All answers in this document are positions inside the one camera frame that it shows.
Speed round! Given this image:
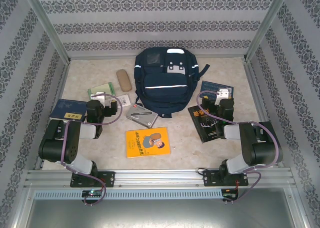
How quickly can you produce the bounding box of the green notebook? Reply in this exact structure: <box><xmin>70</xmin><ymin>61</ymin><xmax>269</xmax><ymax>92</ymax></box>
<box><xmin>87</xmin><ymin>82</ymin><xmax>116</xmax><ymax>101</ymax></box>

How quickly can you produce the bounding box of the blue patterned book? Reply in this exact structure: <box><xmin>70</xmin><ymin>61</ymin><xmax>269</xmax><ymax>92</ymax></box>
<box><xmin>200</xmin><ymin>81</ymin><xmax>235</xmax><ymax>101</ymax></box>

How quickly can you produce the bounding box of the black antler cover book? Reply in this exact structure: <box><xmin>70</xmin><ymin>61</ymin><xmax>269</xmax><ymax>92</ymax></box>
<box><xmin>187</xmin><ymin>105</ymin><xmax>226</xmax><ymax>144</ymax></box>

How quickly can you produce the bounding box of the blue book yellow label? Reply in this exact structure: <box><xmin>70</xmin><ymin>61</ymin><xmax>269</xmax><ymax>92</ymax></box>
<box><xmin>49</xmin><ymin>99</ymin><xmax>88</xmax><ymax>121</ymax></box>

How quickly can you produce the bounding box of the white packaged ruler set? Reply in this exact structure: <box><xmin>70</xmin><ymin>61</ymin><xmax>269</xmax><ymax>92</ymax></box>
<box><xmin>116</xmin><ymin>94</ymin><xmax>131</xmax><ymax>107</ymax></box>

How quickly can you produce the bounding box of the beige fabric pencil case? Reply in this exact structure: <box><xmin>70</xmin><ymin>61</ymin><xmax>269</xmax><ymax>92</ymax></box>
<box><xmin>116</xmin><ymin>69</ymin><xmax>133</xmax><ymax>92</ymax></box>

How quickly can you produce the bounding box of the grey pen box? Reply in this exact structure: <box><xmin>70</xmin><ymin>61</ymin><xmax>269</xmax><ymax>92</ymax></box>
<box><xmin>125</xmin><ymin>104</ymin><xmax>159</xmax><ymax>128</ymax></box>

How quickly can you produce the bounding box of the yellow cartoon cover book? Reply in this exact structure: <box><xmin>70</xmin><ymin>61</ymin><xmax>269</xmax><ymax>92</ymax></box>
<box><xmin>125</xmin><ymin>127</ymin><xmax>172</xmax><ymax>159</ymax></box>

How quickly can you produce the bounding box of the navy blue backpack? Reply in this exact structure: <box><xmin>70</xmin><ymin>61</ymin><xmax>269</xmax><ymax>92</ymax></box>
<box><xmin>134</xmin><ymin>47</ymin><xmax>210</xmax><ymax>119</ymax></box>

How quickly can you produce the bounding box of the aluminium rear bar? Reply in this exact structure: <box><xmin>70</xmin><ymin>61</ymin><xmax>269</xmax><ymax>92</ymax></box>
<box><xmin>68</xmin><ymin>53</ymin><xmax>247</xmax><ymax>61</ymax></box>

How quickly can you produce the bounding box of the small control circuit board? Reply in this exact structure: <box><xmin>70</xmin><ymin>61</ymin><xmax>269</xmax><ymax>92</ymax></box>
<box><xmin>81</xmin><ymin>189</ymin><xmax>104</xmax><ymax>198</ymax></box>
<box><xmin>221</xmin><ymin>188</ymin><xmax>239</xmax><ymax>198</ymax></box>

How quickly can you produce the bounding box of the grey metal sheet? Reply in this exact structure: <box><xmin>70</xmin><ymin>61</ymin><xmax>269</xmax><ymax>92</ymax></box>
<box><xmin>23</xmin><ymin>186</ymin><xmax>310</xmax><ymax>228</ymax></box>

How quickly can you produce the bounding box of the aluminium side rail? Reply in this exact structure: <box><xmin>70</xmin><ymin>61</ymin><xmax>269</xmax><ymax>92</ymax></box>
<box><xmin>243</xmin><ymin>59</ymin><xmax>285</xmax><ymax>168</ymax></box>
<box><xmin>33</xmin><ymin>61</ymin><xmax>72</xmax><ymax>170</ymax></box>

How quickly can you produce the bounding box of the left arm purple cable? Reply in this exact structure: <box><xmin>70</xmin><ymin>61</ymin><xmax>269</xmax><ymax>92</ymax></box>
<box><xmin>60</xmin><ymin>93</ymin><xmax>124</xmax><ymax>206</ymax></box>

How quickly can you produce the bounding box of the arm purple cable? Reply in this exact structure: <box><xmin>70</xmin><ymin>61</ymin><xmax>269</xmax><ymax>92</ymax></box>
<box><xmin>60</xmin><ymin>93</ymin><xmax>124</xmax><ymax>206</ymax></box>
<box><xmin>196</xmin><ymin>90</ymin><xmax>283</xmax><ymax>203</ymax></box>

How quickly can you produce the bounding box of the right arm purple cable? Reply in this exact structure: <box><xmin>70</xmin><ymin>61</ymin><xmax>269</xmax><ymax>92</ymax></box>
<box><xmin>196</xmin><ymin>90</ymin><xmax>283</xmax><ymax>203</ymax></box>

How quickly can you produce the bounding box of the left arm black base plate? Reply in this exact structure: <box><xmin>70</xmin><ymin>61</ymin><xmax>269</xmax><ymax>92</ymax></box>
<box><xmin>69</xmin><ymin>171</ymin><xmax>116</xmax><ymax>188</ymax></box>

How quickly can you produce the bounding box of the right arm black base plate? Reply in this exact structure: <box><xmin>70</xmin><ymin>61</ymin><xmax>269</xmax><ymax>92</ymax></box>
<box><xmin>202</xmin><ymin>169</ymin><xmax>250</xmax><ymax>187</ymax></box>

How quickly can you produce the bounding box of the aluminium mounting rail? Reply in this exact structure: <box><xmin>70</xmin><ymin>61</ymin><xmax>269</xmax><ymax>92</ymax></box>
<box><xmin>24</xmin><ymin>168</ymin><xmax>294</xmax><ymax>188</ymax></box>

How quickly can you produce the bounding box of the aluminium frame post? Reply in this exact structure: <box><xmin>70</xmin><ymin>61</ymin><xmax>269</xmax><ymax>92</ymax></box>
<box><xmin>243</xmin><ymin>0</ymin><xmax>293</xmax><ymax>62</ymax></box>
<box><xmin>19</xmin><ymin>0</ymin><xmax>72</xmax><ymax>65</ymax></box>

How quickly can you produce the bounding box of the slotted grey cable duct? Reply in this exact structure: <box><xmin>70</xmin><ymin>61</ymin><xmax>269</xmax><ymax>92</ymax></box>
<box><xmin>33</xmin><ymin>189</ymin><xmax>224</xmax><ymax>200</ymax></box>

